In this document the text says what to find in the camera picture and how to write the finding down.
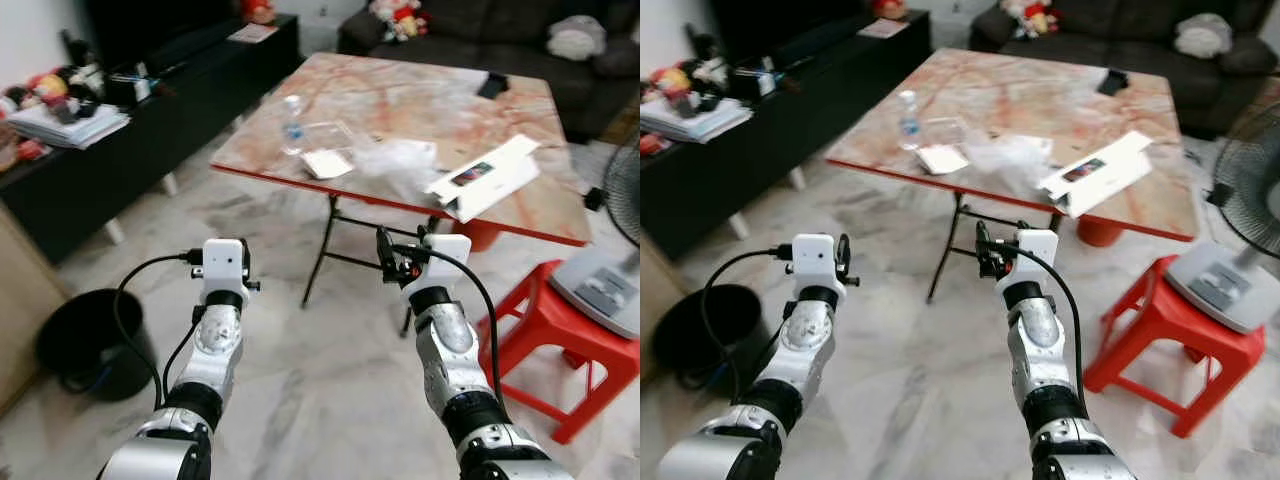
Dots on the black grey standing fan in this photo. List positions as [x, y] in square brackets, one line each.
[600, 290]
[1215, 290]

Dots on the stack of white papers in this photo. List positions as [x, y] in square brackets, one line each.
[70, 128]
[695, 120]

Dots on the orange pot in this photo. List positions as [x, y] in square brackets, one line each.
[478, 235]
[1098, 230]

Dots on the black television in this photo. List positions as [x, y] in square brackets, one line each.
[790, 25]
[150, 30]

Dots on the red plush toy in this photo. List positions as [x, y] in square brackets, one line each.
[888, 7]
[258, 10]

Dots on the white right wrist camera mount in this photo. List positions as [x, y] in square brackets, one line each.
[1035, 255]
[445, 255]

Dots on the small black pouch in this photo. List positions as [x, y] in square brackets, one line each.
[492, 85]
[1112, 82]

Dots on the marble folding table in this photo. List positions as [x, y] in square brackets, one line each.
[1040, 100]
[420, 100]

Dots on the clear plastic container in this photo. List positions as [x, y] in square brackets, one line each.
[330, 135]
[945, 130]

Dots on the clear water bottle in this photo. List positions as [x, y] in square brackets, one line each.
[908, 120]
[293, 125]

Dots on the black rubbish bin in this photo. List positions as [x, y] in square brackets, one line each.
[690, 340]
[85, 350]

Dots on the pink paper sheet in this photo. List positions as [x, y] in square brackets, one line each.
[883, 28]
[252, 33]

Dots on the white phone box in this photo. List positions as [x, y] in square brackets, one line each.
[490, 175]
[1105, 170]

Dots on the black TV cabinet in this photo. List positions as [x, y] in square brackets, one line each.
[90, 185]
[740, 170]

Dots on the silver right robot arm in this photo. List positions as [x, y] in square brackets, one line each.
[450, 340]
[1040, 335]

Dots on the black wallet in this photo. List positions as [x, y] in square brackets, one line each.
[125, 90]
[745, 82]

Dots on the red white plush doll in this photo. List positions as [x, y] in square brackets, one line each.
[400, 18]
[1030, 15]

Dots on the flat white paper box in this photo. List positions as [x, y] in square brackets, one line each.
[942, 159]
[327, 164]

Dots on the dark fabric sofa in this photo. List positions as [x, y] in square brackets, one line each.
[1110, 40]
[480, 40]

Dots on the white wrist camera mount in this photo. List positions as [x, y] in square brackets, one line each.
[445, 255]
[815, 260]
[1035, 255]
[225, 265]

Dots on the grey plush cushion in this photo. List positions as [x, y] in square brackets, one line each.
[576, 38]
[1203, 36]

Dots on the red plastic stool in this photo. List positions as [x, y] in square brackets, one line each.
[545, 340]
[1160, 330]

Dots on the round orange doll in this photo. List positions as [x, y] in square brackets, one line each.
[672, 84]
[48, 90]

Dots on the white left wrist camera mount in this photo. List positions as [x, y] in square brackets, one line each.
[225, 265]
[815, 260]

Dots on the clear plastic bag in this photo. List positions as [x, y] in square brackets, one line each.
[1005, 158]
[395, 165]

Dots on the black figurine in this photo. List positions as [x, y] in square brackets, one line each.
[82, 72]
[708, 62]

